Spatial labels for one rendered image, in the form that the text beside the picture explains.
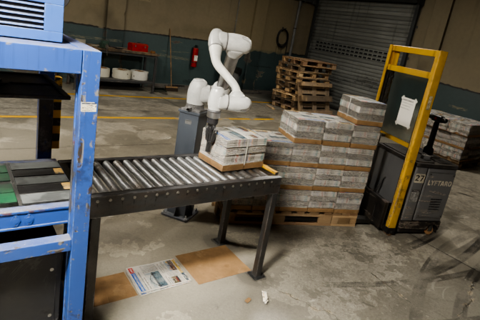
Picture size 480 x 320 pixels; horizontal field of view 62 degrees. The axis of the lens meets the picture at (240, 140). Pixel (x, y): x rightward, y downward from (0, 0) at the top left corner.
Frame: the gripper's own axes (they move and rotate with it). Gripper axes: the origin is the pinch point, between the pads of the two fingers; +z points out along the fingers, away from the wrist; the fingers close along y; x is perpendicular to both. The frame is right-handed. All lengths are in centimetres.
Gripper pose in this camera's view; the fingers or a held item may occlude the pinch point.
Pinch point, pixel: (208, 146)
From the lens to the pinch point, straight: 271.8
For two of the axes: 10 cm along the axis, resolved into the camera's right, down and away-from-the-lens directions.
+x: -8.0, 0.1, -6.0
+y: -5.7, -3.1, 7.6
